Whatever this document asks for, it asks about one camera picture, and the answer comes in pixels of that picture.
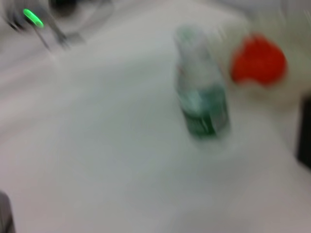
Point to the clear green label water bottle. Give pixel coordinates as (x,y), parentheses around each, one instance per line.
(204,109)

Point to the black mesh pen holder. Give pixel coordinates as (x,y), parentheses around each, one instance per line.
(305,133)

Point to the red orange fruit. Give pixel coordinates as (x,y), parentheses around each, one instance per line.
(257,60)

